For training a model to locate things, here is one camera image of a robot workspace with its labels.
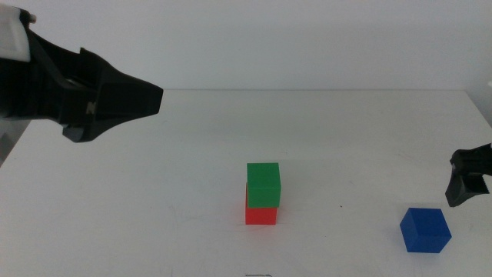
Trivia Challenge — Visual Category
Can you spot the blue cube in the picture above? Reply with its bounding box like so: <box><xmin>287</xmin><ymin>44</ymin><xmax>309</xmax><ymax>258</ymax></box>
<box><xmin>399</xmin><ymin>208</ymin><xmax>453</xmax><ymax>254</ymax></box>

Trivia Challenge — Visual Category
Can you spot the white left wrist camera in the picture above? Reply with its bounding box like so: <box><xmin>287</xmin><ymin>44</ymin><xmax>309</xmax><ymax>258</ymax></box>
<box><xmin>0</xmin><ymin>4</ymin><xmax>36</xmax><ymax>62</ymax></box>

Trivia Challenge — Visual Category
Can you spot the red cube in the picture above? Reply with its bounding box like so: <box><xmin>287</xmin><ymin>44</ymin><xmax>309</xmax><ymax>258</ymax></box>
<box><xmin>244</xmin><ymin>183</ymin><xmax>278</xmax><ymax>225</ymax></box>

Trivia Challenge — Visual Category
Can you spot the green cube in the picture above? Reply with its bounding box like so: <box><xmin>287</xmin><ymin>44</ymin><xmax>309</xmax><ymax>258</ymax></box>
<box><xmin>246</xmin><ymin>162</ymin><xmax>282</xmax><ymax>209</ymax></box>

